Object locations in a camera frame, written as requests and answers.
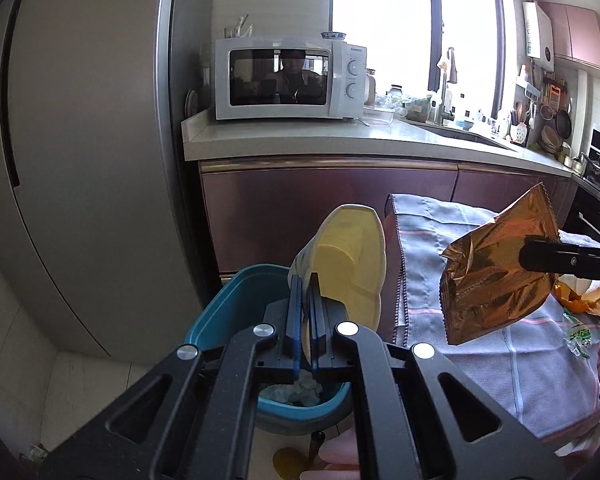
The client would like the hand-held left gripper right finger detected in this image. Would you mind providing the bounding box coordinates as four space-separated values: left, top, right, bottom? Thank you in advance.
310 272 568 480

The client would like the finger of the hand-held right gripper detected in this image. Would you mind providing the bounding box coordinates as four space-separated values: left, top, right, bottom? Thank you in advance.
518 234 600 281

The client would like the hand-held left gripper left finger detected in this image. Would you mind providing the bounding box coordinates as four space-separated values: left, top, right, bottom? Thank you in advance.
35 274 305 480

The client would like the gold snack packet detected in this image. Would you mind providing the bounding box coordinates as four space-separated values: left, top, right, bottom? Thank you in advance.
440 182 565 346

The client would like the blue plastic bin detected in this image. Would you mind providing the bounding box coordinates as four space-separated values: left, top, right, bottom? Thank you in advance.
186 264 353 436

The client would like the green clear wrapper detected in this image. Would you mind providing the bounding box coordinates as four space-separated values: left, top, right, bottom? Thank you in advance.
562 310 596 359

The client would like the orange peel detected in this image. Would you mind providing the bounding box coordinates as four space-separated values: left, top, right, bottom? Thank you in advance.
554 280 600 319

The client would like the crumpled white tissue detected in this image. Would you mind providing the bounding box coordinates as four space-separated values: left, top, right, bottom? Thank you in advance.
260 367 325 408

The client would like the kitchen counter with purple cabinets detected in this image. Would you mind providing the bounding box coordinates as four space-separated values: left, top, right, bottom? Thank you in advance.
181 107 580 291

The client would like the grey checked cloth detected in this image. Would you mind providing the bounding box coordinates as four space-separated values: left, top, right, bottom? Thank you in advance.
385 192 600 429

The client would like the white water heater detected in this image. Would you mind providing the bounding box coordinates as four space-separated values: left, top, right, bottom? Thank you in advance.
524 1 555 69

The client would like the sink faucet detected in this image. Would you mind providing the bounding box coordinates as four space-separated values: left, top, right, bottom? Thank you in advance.
437 47 458 126

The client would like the glass jar with green contents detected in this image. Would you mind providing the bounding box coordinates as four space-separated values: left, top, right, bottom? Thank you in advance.
407 94 433 122

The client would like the white microwave oven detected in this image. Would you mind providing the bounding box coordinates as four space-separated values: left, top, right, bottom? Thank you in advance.
215 37 369 122

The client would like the clear plastic container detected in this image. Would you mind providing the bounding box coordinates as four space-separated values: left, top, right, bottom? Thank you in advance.
364 105 395 125

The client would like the kitchen window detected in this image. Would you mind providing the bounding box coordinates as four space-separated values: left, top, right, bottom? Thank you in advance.
330 0 506 117

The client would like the silver refrigerator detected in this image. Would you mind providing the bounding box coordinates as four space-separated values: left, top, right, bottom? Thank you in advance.
0 0 221 361

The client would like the pink wall cabinet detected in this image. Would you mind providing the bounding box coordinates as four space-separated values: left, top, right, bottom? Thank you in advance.
537 2 600 72

